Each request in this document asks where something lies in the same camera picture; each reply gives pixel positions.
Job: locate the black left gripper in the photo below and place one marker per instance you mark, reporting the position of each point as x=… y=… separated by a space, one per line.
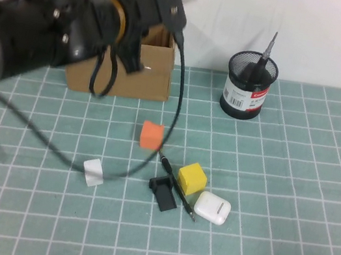
x=138 y=12

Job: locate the black precision screwdriver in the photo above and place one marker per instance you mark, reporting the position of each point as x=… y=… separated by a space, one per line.
x=266 y=55

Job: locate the black pen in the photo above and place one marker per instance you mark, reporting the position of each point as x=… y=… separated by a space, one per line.
x=167 y=166

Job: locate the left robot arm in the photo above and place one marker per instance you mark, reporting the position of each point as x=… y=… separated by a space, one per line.
x=24 y=35

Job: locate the brown cardboard box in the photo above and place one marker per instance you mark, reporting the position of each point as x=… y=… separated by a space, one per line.
x=152 y=81

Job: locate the orange foam block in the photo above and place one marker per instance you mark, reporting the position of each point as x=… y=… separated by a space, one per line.
x=150 y=137

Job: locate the black mesh pen holder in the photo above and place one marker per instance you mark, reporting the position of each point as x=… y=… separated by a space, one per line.
x=241 y=100

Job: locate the white block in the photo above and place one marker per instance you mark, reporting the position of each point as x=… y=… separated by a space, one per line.
x=93 y=180

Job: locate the yellow cube block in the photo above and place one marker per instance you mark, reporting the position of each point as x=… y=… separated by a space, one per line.
x=192 y=179

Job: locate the white earbuds case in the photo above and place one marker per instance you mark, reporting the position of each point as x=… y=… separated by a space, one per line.
x=211 y=207

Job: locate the green grid tablecloth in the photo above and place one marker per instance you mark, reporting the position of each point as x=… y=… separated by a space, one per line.
x=279 y=186

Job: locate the black plastic bracket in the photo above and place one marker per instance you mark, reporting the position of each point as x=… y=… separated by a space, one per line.
x=165 y=196

